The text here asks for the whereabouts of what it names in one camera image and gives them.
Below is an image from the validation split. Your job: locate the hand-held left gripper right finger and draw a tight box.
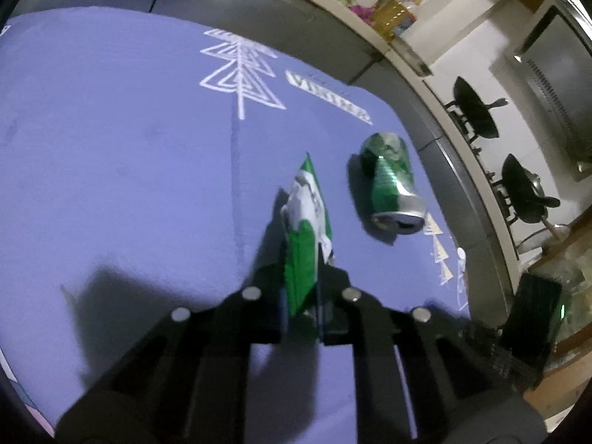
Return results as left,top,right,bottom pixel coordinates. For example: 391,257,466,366
316,263,519,444

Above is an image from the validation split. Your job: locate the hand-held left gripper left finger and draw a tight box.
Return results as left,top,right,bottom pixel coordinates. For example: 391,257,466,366
74,259,290,444

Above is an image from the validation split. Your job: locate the green white snack wrapper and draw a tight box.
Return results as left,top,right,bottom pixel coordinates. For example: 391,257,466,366
280,152,334,317

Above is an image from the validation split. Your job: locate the black wok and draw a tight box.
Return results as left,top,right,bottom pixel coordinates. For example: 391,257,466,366
446,76,509,143
490,154,561,223

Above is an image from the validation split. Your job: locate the crumpled green can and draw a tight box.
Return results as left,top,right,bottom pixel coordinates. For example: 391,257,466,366
360,132,427,236

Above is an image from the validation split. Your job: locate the purple printed mat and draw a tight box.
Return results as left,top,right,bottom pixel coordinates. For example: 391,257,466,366
0,7,475,444

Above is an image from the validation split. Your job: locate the steel range hood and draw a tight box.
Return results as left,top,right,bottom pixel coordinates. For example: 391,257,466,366
513,4,592,181

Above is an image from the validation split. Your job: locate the yellow packet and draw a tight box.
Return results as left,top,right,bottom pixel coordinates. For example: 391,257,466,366
372,0,417,40

